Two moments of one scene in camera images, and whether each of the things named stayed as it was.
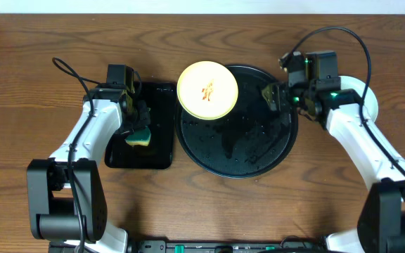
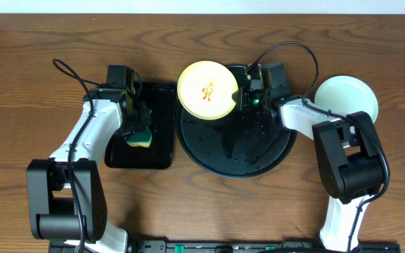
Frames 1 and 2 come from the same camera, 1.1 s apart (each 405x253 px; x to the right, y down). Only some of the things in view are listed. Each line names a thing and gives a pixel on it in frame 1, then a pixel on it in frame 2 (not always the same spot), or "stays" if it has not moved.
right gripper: x=277 y=97 to x=240 y=98
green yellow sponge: x=140 y=137 stays
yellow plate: x=207 y=90 stays
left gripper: x=140 y=117 stays
